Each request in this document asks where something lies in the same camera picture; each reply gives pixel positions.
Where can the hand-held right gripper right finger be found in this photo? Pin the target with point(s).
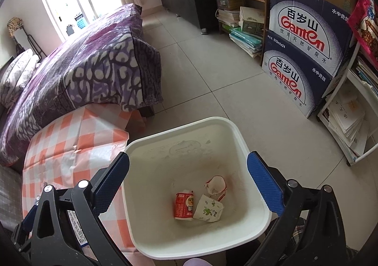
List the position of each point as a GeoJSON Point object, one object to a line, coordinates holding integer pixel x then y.
{"type": "Point", "coordinates": [264, 183]}

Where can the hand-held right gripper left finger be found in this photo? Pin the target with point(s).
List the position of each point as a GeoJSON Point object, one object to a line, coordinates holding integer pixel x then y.
{"type": "Point", "coordinates": [113, 183]}

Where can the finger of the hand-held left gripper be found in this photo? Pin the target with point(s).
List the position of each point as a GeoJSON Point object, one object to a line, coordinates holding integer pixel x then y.
{"type": "Point", "coordinates": [30, 219]}

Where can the white plastic trash bin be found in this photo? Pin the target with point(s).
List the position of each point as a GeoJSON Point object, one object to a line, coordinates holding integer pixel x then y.
{"type": "Point", "coordinates": [177, 148]}

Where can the red white paper cup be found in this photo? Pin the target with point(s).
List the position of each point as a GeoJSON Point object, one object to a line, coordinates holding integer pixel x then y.
{"type": "Point", "coordinates": [217, 186]}

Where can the orange white checked tablecloth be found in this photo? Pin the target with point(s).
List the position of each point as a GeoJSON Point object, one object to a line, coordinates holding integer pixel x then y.
{"type": "Point", "coordinates": [73, 136]}

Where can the white green-print paper packet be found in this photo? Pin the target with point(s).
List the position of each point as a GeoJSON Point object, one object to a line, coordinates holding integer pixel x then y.
{"type": "Point", "coordinates": [208, 210]}

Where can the red snack packet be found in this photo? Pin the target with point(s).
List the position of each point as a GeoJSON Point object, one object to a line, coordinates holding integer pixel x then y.
{"type": "Point", "coordinates": [183, 205]}

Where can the stack of white papers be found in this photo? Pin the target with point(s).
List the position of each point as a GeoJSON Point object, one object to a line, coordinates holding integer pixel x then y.
{"type": "Point", "coordinates": [345, 121]}

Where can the blue water bottle carton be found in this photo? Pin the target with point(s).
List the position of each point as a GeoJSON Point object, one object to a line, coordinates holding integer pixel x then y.
{"type": "Point", "coordinates": [307, 27]}
{"type": "Point", "coordinates": [292, 83]}

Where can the bed with purple blanket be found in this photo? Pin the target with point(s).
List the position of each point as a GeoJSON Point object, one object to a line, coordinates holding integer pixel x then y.
{"type": "Point", "coordinates": [88, 77]}

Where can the white metal rack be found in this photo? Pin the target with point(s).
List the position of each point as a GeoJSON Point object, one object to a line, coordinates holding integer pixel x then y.
{"type": "Point", "coordinates": [351, 77]}

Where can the folded floral quilt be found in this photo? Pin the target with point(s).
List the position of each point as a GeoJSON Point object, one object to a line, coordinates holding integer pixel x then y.
{"type": "Point", "coordinates": [16, 77]}

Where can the stack of books on floor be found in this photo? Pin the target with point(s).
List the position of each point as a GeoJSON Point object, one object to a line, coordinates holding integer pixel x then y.
{"type": "Point", "coordinates": [245, 41]}

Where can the dark wooden headboard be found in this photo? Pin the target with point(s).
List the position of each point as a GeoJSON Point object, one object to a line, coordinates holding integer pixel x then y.
{"type": "Point", "coordinates": [6, 67]}

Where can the black metal stand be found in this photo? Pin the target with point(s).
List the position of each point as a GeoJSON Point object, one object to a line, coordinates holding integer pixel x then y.
{"type": "Point", "coordinates": [31, 43]}

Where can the white cardboard box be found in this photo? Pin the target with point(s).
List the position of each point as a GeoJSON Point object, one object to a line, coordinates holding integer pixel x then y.
{"type": "Point", "coordinates": [251, 19]}

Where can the blue basket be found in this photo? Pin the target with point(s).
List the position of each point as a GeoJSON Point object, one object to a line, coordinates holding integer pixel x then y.
{"type": "Point", "coordinates": [81, 21]}

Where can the stack of flat books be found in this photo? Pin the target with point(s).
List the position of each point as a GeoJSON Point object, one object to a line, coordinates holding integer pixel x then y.
{"type": "Point", "coordinates": [229, 13]}

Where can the plaid cloth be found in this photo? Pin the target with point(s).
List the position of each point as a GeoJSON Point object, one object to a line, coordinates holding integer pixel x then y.
{"type": "Point", "coordinates": [15, 26]}

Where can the pink snack bag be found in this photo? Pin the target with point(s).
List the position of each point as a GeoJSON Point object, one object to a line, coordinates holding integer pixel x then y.
{"type": "Point", "coordinates": [366, 24]}

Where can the black storage bench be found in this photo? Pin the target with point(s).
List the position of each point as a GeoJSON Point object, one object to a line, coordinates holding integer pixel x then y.
{"type": "Point", "coordinates": [192, 3]}

